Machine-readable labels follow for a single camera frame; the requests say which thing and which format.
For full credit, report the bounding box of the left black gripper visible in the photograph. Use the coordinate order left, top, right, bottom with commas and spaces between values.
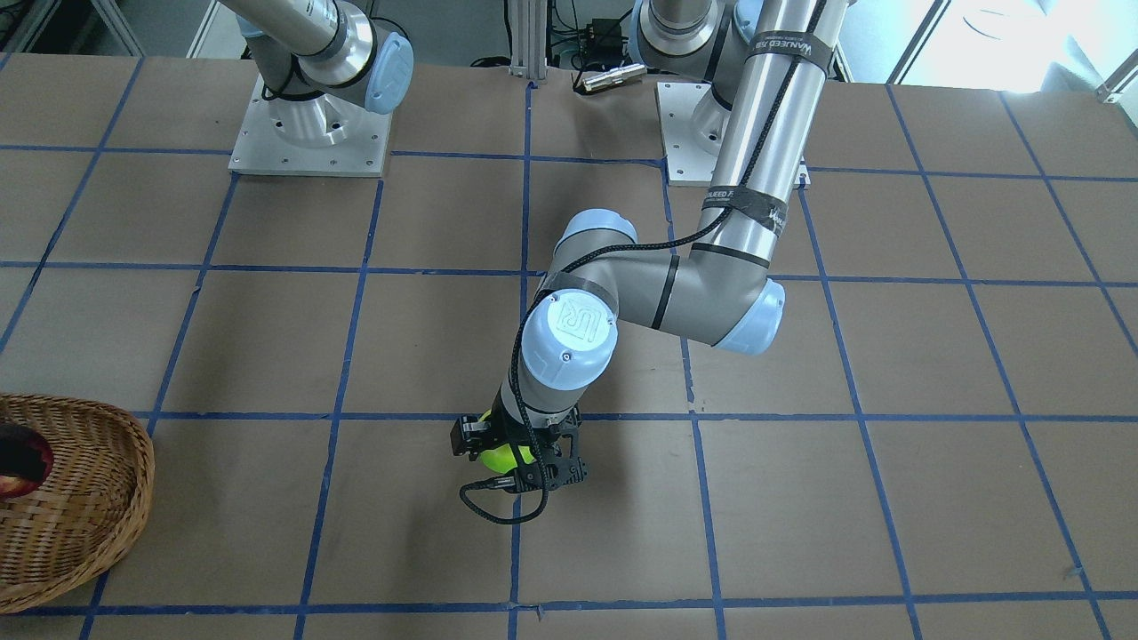
451, 405, 589, 493

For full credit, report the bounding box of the green apple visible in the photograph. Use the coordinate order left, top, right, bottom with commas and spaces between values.
478, 410, 535, 475

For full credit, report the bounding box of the dark purple apple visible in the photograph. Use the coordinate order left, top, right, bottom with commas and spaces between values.
1, 421, 53, 484

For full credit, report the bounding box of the red apple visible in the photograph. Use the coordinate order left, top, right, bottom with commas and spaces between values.
0, 474, 44, 501

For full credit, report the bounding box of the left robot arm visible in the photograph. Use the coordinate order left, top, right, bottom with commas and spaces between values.
451, 1, 849, 494

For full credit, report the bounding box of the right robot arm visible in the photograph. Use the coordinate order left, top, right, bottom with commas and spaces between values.
224, 1, 414, 115

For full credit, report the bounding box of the wicker basket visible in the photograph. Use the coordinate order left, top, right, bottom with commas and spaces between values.
1, 393, 156, 614

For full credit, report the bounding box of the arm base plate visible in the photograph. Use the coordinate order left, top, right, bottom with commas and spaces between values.
228, 77, 391, 178
655, 80, 813, 188

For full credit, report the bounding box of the aluminium frame post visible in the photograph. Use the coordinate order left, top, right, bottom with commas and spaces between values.
508, 0, 551, 85

